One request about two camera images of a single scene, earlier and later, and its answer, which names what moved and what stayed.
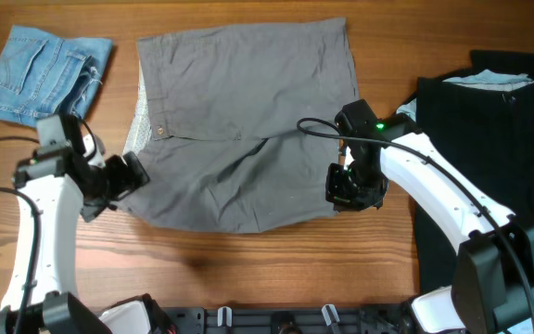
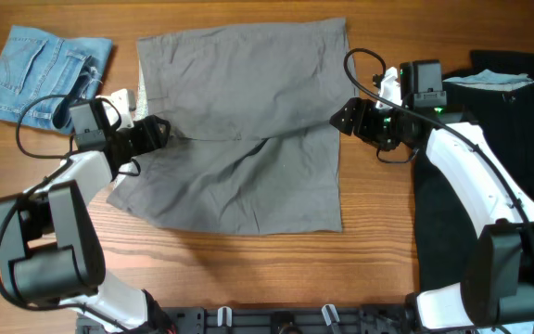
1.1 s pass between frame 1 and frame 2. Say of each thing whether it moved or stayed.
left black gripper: moved
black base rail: stayed
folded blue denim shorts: stayed
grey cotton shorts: stayed
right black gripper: moved
